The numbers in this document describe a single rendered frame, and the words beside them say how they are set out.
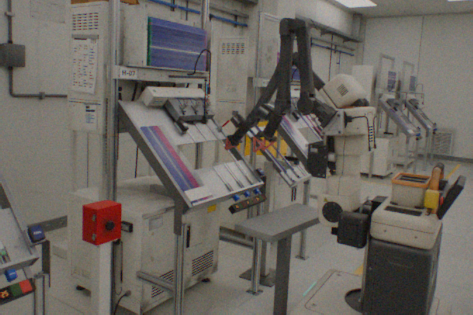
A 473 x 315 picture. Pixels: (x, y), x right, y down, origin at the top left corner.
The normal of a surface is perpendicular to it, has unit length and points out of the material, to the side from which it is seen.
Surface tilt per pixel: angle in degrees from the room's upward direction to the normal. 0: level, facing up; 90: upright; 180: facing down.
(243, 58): 90
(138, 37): 90
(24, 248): 47
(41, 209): 90
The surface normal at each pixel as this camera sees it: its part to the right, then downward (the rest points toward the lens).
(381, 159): -0.56, 0.07
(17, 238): 0.64, -0.60
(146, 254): 0.83, 0.11
